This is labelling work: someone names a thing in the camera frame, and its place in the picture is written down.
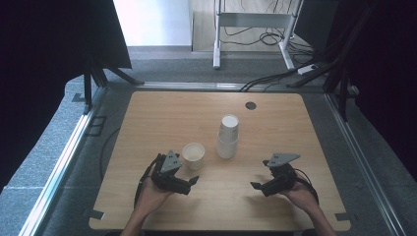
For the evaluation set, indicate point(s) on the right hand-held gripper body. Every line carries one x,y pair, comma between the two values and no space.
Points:
280,178

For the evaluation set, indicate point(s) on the black curtain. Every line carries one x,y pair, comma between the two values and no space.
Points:
387,82
42,65

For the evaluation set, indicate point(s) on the white power strip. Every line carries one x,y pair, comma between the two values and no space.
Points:
307,69

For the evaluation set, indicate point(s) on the white metal desk frame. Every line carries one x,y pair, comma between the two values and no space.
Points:
252,19

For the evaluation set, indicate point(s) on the person's left hand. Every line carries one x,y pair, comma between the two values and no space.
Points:
150,196

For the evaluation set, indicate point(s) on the black tripod stand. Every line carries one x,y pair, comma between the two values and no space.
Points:
98,77

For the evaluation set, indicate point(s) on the black metal stand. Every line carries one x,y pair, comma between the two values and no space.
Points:
341,75

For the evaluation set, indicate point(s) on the aluminium floor rail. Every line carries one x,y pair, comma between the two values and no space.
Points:
55,173
190,86
364,164

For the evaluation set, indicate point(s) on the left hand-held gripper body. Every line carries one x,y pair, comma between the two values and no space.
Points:
168,173

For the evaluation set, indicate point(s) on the round dark table grommet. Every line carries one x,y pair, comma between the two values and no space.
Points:
250,105

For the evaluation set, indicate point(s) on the person's right hand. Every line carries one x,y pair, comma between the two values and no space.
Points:
300,196

